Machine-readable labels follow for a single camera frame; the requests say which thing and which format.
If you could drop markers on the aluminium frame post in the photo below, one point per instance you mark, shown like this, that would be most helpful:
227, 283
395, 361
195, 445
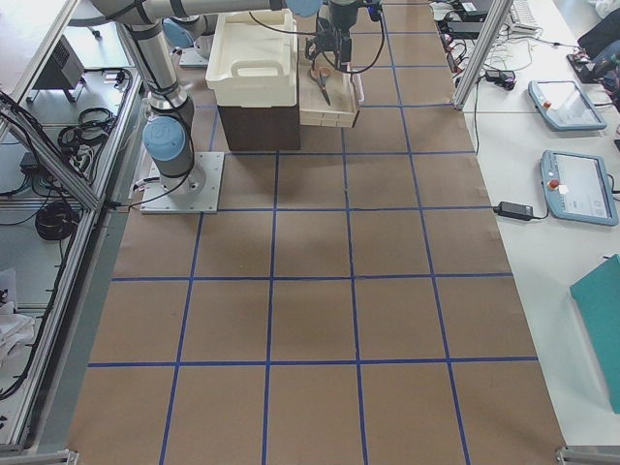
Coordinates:
489, 32

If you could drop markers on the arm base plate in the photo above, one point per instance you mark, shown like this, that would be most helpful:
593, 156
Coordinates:
198, 193
192, 57

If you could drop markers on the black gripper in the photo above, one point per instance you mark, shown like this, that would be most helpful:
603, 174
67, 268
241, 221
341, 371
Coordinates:
329, 28

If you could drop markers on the teal box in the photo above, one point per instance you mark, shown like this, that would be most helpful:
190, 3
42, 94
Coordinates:
597, 298

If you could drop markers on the black power adapter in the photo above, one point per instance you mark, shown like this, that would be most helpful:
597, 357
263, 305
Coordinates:
518, 211

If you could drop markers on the far blue teach pendant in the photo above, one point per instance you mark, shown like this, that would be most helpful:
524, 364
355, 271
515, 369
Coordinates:
564, 106

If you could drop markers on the grey control box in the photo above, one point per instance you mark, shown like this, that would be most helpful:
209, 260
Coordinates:
62, 71

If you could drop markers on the orange handled scissors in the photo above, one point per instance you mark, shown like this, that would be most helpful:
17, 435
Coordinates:
320, 76

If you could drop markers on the blue teach pendant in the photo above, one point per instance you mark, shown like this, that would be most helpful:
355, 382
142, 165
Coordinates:
576, 188
564, 106

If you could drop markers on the cream plastic tray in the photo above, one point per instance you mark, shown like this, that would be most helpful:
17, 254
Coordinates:
251, 66

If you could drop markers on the wooden drawer with white handle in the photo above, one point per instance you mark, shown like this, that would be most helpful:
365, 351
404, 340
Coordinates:
345, 95

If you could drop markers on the near blue teach pendant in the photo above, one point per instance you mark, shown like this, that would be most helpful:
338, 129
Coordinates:
576, 188

